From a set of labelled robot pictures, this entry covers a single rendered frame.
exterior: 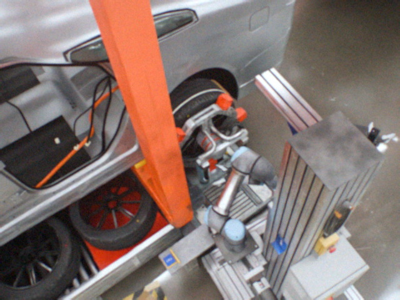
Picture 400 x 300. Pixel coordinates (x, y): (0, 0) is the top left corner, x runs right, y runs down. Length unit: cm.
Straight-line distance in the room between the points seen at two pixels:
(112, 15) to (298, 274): 146
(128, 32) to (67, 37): 79
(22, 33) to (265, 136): 250
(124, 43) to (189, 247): 183
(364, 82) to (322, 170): 322
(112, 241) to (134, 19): 194
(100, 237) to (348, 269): 174
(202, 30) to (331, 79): 231
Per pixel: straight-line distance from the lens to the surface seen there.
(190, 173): 344
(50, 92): 334
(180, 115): 263
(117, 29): 141
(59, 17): 224
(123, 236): 300
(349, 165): 144
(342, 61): 472
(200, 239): 295
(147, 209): 303
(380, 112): 435
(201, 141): 281
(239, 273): 257
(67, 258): 307
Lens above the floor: 322
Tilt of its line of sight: 57 degrees down
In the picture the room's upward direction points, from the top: 7 degrees counter-clockwise
